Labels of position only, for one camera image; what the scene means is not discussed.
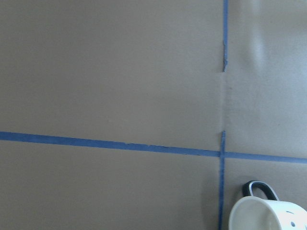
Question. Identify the white smiley mug black handle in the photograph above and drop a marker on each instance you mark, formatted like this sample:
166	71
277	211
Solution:
261	209

